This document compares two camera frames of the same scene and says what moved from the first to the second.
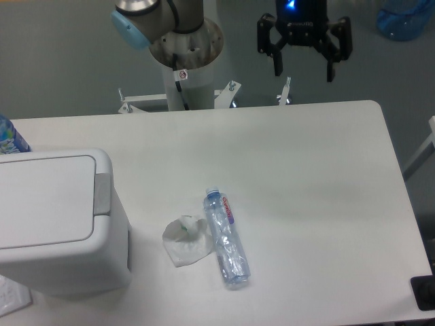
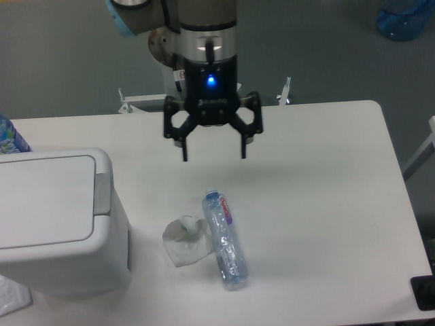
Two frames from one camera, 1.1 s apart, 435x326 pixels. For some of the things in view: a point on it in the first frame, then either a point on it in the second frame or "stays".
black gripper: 304,23 -> 211,95
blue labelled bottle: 11,140 stays
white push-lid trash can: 63,227 stays
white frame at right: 429,148 stays
